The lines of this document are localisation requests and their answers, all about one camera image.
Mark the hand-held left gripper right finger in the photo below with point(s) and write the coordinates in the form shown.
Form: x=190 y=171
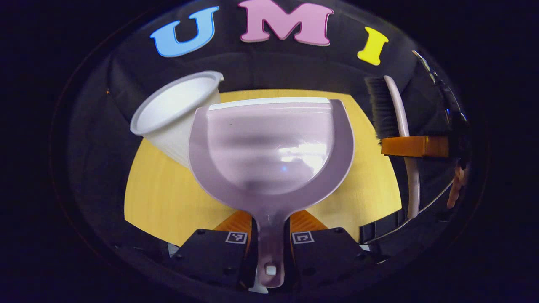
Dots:
x=328 y=254

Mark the pale purple plastic dustpan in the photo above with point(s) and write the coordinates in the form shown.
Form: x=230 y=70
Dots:
x=269 y=147

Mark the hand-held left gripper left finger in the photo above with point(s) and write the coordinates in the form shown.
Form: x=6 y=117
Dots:
x=210 y=256

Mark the small pale purple broom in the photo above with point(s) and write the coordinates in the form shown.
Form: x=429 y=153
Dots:
x=400 y=109

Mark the white ribbed garbage bin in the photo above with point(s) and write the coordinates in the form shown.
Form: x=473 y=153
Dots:
x=172 y=113

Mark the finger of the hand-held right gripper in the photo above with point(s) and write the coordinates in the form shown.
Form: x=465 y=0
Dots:
x=417 y=146

